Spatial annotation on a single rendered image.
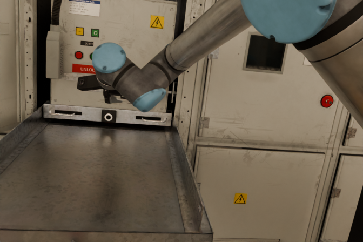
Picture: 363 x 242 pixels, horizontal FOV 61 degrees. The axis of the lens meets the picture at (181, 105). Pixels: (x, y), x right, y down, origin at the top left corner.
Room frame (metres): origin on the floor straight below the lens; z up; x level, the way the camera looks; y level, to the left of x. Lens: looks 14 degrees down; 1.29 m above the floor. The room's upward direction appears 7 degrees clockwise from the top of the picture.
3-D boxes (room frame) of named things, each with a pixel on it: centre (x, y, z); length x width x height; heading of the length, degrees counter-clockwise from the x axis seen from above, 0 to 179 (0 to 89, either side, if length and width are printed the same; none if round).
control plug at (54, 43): (1.19, 0.50, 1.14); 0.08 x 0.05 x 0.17; 8
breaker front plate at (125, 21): (1.29, 0.31, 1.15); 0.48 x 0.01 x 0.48; 98
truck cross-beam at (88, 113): (1.31, 0.31, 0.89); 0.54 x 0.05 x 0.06; 98
